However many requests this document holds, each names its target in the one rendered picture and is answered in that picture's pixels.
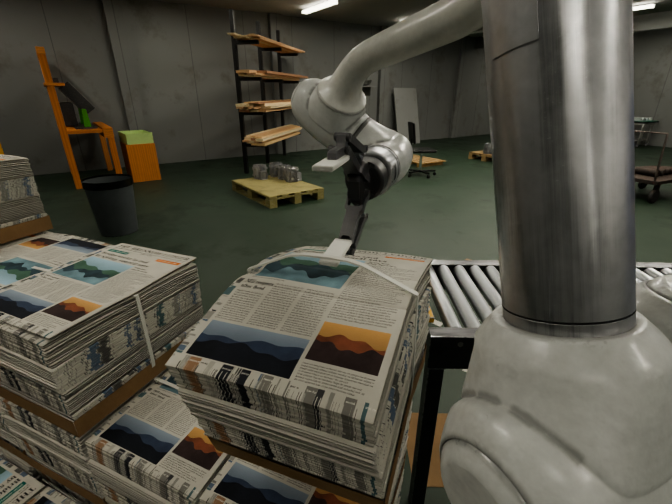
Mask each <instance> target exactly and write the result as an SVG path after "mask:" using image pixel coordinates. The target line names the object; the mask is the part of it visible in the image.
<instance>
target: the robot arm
mask: <svg viewBox="0 0 672 504"><path fill-rule="evenodd" d="M482 27H483V37H484V51H485V66H486V80H487V95H488V109H489V124H490V138H491V153H492V167H493V182H494V196H495V211H496V225H497V240H498V254H499V269H500V283H501V298H502V305H500V306H498V307H497V308H495V309H494V310H493V312H492V313H491V314H490V315H489V316H488V317H487V318H486V319H485V320H484V321H483V323H482V324H481V325H480V326H479V328H478V329H477V331H476V333H475V337H474V347H473V351H472V355H471V359H470V363H469V367H468V370H467V374H466V377H465V381H464V384H463V388H462V394H461V397H462V399H461V400H459V401H458V402H456V403H455V404H454V405H453V406H452V407H451V408H450V411H449V413H448V416H447V419H446V421H445V424H444V428H443V432H442V436H441V441H440V447H439V452H440V461H441V463H440V469H441V477H442V481H443V485H444V488H445V491H446V493H447V496H448V498H449V500H450V503H451V504H672V275H663V276H660V277H657V278H654V279H648V280H644V281H642V282H640V283H638V284H637V285H636V237H635V148H634V58H633V0H440V1H438V2H436V3H434V4H432V5H430V6H428V7H426V8H425V9H423V10H421V11H419V12H417V13H415V14H413V15H411V16H409V17H407V18H406V19H404V20H402V21H400V22H398V23H396V24H394V25H392V26H390V27H388V28H387V29H385V30H383V31H381V32H379V33H377V34H375V35H373V36H371V37H370V38H368V39H366V40H365V41H363V42H361V43H360V44H358V45H357V46H356V47H354V48H353V49H352V50H351V51H350V52H349V53H348V54H347V55H346V56H345V57H344V59H343V60H342V61H341V63H340V64H339V66H338V67H337V69H336V71H335V72H334V74H333V75H332V76H328V77H325V78H323V79H322V80H321V79H318V78H311V79H306V80H304V81H302V82H300V83H299V84H298V85H297V87H296V88H295V90H294V92H293V94H292V98H291V108H292V113H293V115H294V117H295V118H296V120H297V121H298V123H299V124H300V125H301V126H302V127H303V128H304V129H305V130H306V131H307V132H308V133H309V134H310V135H311V136H312V137H313V138H315V139H316V140H317V141H318V142H319V143H321V144H322V145H323V146H325V147H326V148H328V152H327V157H326V158H324V159H323V160H321V161H319V162H318V163H316V164H314V165H313V166H312V171H316V172H333V171H334V170H336V169H337V168H339V167H340V166H342V168H343V169H344V171H343V173H344V175H345V184H346V187H347V189H348V191H347V199H346V203H345V206H344V207H345V209H346V212H345V216H344V220H343V223H342V227H341V231H340V234H339V238H335V239H334V241H333V242H332V243H331V245H330V246H329V248H328V249H327V250H326V252H325V253H324V254H326V255H334V256H339V257H344V255H345V254H346V255H354V253H355V250H356V248H357V244H358V242H359V239H360V236H361V233H362V230H363V228H364V225H365V223H366V221H367V220H368V217H369V216H368V213H364V211H365V208H366V204H367V202H368V201H369V200H371V199H373V198H375V197H377V196H379V195H382V194H383V193H385V192H386V191H387V190H388V189H389V188H390V187H391V186H392V185H394V184H396V183H397V182H399V181H400V180H401V179H402V178H403V177H404V176H405V175H406V173H407V172H408V170H409V168H410V166H411V163H412V159H413V149H412V145H411V143H410V142H409V140H408V139H407V138H406V137H405V136H403V135H402V134H400V133H398V132H396V131H394V130H391V129H389V128H387V127H385V126H383V125H381V124H379V123H377V122H376V121H374V120H373V119H372V118H370V117H369V116H368V115H367V114H366V113H365V112H366V108H365V105H366V97H365V94H364V92H363V91H362V87H363V84H364V82H365V80H366V79H367V78H368V77H369V76H370V75H371V74H373V73H374V72H376V71H378V70H381V69H383V68H386V67H388V66H391V65H394V64H396V63H399V62H402V61H404V60H407V59H409V58H412V57H415V56H417V55H420V54H423V53H425V52H428V51H431V50H433V49H436V48H439V47H441V46H444V45H446V44H449V43H452V42H454V41H457V40H459V39H461V38H463V37H465V36H467V35H469V34H471V33H473V32H475V31H477V30H478V29H480V28H482ZM351 203H352V204H353V205H354V206H351V205H350V204H351Z"/></svg>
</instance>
